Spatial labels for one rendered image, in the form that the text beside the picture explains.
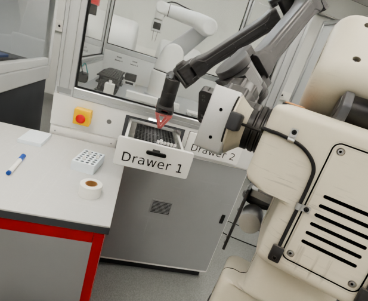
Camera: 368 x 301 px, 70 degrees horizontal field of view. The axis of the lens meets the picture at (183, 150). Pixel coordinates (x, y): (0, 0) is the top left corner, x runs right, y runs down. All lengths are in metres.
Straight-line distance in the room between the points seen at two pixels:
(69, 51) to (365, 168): 1.14
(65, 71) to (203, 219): 1.03
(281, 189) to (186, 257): 1.38
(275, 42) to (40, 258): 0.86
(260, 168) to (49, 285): 0.79
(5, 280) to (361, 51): 1.03
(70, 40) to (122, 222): 0.93
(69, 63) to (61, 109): 0.21
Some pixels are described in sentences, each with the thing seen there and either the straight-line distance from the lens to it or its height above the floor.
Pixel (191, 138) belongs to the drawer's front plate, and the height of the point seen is 0.90.
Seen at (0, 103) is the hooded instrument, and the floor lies 0.74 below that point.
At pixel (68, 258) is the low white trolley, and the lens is 0.91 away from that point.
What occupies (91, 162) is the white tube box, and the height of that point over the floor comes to 0.80.
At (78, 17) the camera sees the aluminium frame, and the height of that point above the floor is 1.27.
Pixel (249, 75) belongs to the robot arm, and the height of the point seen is 1.26.
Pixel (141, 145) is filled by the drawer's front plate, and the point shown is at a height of 0.91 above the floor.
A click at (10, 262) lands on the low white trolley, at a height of 0.57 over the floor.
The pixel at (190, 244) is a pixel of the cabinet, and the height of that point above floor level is 0.26.
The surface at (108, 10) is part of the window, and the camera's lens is 1.27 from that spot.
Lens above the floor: 1.26
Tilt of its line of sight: 19 degrees down
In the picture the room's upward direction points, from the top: 18 degrees clockwise
